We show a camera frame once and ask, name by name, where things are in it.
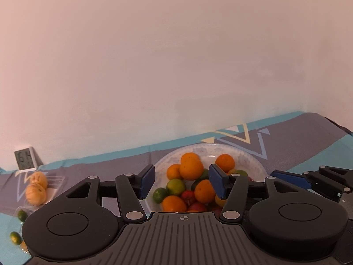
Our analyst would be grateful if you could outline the large orange tangerine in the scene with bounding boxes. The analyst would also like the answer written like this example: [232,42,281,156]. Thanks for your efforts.
[180,158,204,181]

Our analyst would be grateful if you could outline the pale green lime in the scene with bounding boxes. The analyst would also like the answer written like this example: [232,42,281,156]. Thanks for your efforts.
[166,178,186,196]

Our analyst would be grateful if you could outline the small green lime in tray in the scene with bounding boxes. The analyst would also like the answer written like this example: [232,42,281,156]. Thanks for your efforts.
[17,209,28,223]

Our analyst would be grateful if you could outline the small green kumquat in tray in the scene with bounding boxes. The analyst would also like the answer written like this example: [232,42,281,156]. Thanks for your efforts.
[9,231,23,245]

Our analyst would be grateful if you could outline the white digital clock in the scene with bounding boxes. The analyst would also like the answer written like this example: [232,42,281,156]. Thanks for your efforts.
[14,146,43,172]

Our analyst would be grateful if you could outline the small brown fruit in tray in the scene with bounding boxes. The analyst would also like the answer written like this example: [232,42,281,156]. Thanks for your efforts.
[20,241,28,252]

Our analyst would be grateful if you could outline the clear plastic fruit tray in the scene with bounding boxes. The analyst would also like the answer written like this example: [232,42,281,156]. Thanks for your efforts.
[1,170,67,257]

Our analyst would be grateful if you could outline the white blue patterned bowl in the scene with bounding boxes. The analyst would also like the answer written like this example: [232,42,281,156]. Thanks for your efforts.
[144,142,269,218]

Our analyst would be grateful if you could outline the dark green lime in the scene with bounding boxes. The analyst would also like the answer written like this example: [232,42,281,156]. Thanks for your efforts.
[199,169,209,180]

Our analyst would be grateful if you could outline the red tomato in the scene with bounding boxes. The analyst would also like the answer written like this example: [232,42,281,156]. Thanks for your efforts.
[187,202,208,212]
[180,190,196,206]

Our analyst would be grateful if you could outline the blue grey patterned tablecloth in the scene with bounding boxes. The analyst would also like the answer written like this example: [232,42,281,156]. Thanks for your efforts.
[0,111,353,265]

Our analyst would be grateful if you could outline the green yellow lime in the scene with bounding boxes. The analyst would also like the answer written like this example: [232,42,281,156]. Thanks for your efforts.
[235,170,248,176]

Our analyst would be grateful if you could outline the yellow pepino melon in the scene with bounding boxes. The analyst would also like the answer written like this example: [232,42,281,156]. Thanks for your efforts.
[29,171,48,189]
[25,184,47,206]

